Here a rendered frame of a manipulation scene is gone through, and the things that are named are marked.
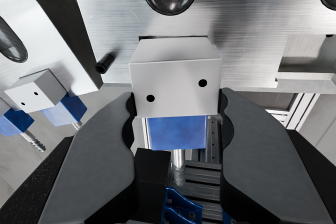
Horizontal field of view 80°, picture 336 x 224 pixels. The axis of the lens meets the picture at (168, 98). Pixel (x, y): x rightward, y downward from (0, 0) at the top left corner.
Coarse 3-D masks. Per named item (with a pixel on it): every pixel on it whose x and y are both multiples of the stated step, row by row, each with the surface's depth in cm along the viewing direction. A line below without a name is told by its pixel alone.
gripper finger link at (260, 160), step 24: (240, 96) 11; (240, 120) 9; (264, 120) 9; (240, 144) 8; (264, 144) 7; (288, 144) 7; (240, 168) 7; (264, 168) 7; (288, 168) 6; (240, 192) 6; (264, 192) 6; (288, 192) 6; (312, 192) 6; (240, 216) 6; (264, 216) 6; (288, 216) 5; (312, 216) 5
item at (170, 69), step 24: (144, 48) 13; (168, 48) 13; (192, 48) 12; (144, 72) 11; (168, 72) 11; (192, 72) 11; (216, 72) 11; (144, 96) 12; (168, 96) 12; (192, 96) 12; (216, 96) 12; (168, 120) 14; (192, 120) 14; (168, 144) 15; (192, 144) 15
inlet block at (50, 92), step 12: (36, 72) 24; (48, 72) 24; (12, 84) 24; (24, 84) 22; (36, 84) 22; (48, 84) 23; (60, 84) 25; (12, 96) 24; (24, 96) 23; (36, 96) 23; (48, 96) 23; (60, 96) 24; (24, 108) 25; (36, 108) 24; (48, 108) 26; (60, 108) 26; (72, 108) 26; (84, 108) 28; (60, 120) 27; (72, 120) 27
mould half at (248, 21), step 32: (96, 0) 14; (128, 0) 14; (224, 0) 13; (256, 0) 13; (288, 0) 13; (320, 0) 13; (96, 32) 16; (128, 32) 16; (160, 32) 15; (192, 32) 15; (224, 32) 15; (256, 32) 14; (288, 32) 14; (320, 32) 14; (224, 64) 16; (256, 64) 16
